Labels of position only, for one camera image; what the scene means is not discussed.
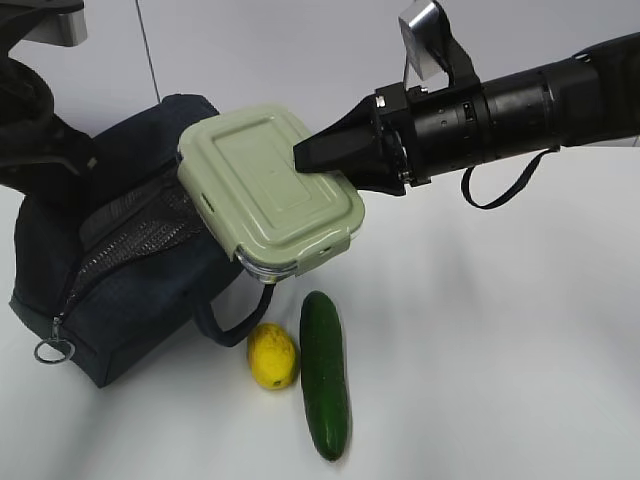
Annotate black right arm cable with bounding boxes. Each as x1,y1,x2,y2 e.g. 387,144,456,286
460,147,561,210

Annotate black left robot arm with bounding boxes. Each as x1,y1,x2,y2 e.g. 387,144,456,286
1,1,96,206

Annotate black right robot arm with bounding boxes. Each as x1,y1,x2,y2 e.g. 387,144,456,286
293,33,639,196

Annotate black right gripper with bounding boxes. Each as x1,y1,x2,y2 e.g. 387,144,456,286
293,83,431,196

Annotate green cucumber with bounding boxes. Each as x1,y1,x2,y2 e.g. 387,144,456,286
299,291,351,462

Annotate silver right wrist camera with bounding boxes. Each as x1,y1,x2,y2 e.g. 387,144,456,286
398,0,450,82

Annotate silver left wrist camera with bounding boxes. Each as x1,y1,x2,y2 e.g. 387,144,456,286
26,1,88,47

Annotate silver zipper pull ring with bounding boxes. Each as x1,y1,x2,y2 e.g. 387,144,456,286
33,314,77,364

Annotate green lid food container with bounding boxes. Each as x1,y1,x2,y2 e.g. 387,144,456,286
177,104,365,284

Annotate yellow lemon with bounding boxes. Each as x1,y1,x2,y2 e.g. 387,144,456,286
247,323,298,390

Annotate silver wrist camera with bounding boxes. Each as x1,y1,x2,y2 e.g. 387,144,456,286
398,0,450,82
26,1,88,47

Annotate dark navy lunch bag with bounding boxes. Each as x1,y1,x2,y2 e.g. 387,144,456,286
9,94,273,387

